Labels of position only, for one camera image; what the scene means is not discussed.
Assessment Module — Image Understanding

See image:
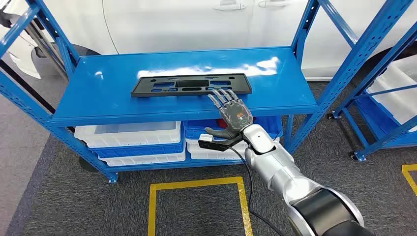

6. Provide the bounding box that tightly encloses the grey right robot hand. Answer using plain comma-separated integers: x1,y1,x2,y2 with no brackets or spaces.
204,88,254,140

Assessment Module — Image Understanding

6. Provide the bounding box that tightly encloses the black plastic plate bracket part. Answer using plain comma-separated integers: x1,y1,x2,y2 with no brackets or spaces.
131,73,253,98

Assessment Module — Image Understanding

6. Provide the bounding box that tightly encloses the large blue metal shelf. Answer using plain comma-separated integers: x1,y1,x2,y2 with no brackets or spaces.
0,0,416,185

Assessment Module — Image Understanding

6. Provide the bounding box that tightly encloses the yellow floor tape square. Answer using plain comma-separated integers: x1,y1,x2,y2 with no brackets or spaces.
401,164,417,196
147,176,253,236

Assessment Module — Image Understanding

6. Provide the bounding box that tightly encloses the white car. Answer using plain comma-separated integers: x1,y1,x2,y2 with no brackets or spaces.
0,0,417,81

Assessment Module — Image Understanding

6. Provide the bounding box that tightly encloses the blue wheeled metal rack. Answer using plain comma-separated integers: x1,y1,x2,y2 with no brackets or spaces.
327,29,417,163

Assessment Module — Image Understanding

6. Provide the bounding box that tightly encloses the grey stand with black base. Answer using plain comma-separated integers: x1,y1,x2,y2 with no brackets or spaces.
23,23,98,172

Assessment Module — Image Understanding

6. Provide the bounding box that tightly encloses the large white plastic bin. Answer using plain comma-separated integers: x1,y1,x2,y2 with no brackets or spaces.
366,54,417,124

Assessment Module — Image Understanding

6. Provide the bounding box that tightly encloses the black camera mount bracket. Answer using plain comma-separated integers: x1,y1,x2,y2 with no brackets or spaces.
198,135,243,152

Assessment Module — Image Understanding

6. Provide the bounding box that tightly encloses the black camera cable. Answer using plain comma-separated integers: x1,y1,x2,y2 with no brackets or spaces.
226,146,286,236

